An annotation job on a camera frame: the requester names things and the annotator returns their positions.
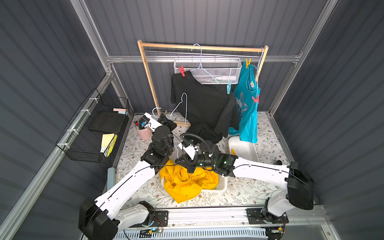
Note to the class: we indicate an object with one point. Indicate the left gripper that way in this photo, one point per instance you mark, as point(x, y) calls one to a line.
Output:
point(165, 121)

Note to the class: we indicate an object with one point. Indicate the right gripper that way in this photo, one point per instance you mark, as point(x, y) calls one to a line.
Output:
point(186, 161)

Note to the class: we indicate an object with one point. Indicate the yellow t-shirt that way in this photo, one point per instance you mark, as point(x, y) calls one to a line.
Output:
point(183, 186)

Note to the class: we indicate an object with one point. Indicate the black t-shirt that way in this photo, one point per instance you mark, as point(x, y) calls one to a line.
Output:
point(208, 108)

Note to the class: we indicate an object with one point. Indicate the blue wire hanger black shirt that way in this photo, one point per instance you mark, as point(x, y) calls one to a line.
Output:
point(200, 68)

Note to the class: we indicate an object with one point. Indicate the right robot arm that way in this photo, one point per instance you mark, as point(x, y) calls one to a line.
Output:
point(296, 186)

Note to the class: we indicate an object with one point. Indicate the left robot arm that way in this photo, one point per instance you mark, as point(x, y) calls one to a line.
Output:
point(103, 218)

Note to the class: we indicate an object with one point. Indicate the pink pen cup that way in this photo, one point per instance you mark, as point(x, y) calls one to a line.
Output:
point(144, 130)

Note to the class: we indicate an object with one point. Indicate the white perforated laundry basket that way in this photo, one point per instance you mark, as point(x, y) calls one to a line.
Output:
point(221, 187)

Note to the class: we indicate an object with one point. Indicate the red clothespin on black shirt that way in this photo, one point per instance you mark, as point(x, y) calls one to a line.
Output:
point(182, 71)

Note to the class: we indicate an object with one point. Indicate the yellow notepad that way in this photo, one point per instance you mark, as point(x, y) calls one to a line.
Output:
point(108, 143)

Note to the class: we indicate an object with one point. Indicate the white plastic tray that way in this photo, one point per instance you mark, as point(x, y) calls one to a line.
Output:
point(243, 149)

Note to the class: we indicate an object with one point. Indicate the white tube in mesh basket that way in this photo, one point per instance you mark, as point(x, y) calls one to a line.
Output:
point(227, 79)

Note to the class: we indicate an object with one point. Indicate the teal t-shirt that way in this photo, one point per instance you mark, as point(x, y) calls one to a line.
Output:
point(247, 108)

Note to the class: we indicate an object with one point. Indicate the red clothespin on teal shirt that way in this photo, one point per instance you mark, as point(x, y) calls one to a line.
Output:
point(256, 98)

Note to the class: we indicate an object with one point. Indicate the yellow clothespin on teal shirt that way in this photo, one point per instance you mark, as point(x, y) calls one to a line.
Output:
point(248, 62)

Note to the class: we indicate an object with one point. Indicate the wooden clothes rack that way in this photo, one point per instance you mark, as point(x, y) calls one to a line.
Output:
point(157, 67)

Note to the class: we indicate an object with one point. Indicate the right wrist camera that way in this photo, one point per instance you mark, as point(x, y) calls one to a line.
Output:
point(189, 149)

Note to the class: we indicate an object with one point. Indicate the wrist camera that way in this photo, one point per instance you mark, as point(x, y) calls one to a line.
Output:
point(146, 121)
point(189, 149)

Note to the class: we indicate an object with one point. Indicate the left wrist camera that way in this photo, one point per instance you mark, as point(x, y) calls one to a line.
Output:
point(146, 121)

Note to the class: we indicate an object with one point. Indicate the black notebook in wall basket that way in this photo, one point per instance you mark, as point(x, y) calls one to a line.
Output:
point(106, 122)

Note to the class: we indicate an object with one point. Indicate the black wire wall basket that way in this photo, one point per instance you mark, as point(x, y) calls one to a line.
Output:
point(81, 144)

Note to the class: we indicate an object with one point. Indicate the white wire mesh basket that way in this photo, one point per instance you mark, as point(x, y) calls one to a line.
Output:
point(215, 65)

